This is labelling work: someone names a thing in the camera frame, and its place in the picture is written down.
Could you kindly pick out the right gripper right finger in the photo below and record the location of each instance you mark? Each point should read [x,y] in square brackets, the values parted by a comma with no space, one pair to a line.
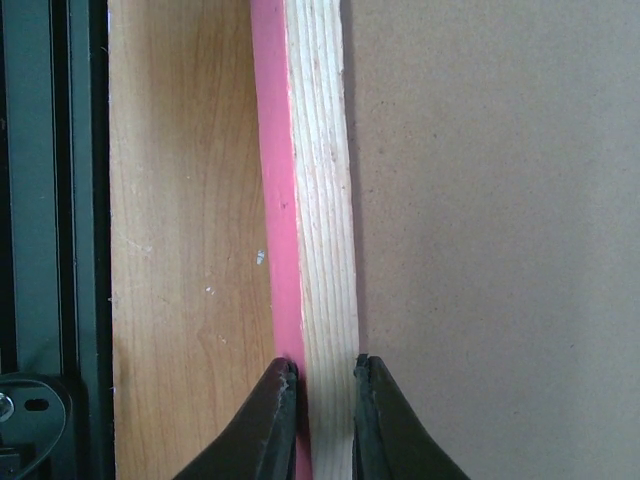
[390,442]

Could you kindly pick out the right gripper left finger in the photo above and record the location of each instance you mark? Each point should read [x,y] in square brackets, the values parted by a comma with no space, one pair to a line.
[260,440]

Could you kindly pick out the pink picture frame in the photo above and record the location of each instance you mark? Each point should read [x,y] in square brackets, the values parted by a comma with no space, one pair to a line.
[496,148]

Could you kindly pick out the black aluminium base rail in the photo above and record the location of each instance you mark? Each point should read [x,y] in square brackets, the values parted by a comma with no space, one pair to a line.
[57,419]

